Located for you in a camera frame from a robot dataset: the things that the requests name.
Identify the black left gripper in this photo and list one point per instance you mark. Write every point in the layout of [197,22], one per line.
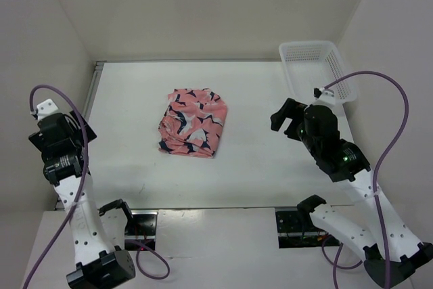
[80,132]

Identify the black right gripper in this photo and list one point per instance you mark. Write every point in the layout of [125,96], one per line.
[286,110]

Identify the pink patterned shorts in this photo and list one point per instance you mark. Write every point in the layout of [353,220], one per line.
[193,123]

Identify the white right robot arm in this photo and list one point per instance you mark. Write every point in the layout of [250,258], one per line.
[388,249]

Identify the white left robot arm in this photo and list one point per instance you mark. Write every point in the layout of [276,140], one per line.
[100,259]

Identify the white plastic perforated basket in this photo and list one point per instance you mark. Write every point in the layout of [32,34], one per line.
[309,65]

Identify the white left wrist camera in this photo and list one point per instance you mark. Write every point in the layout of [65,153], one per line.
[45,109]

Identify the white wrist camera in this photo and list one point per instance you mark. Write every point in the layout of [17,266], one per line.
[324,97]
[45,109]

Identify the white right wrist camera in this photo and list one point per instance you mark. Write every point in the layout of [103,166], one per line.
[324,97]

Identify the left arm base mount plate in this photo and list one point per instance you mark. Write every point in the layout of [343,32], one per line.
[141,229]

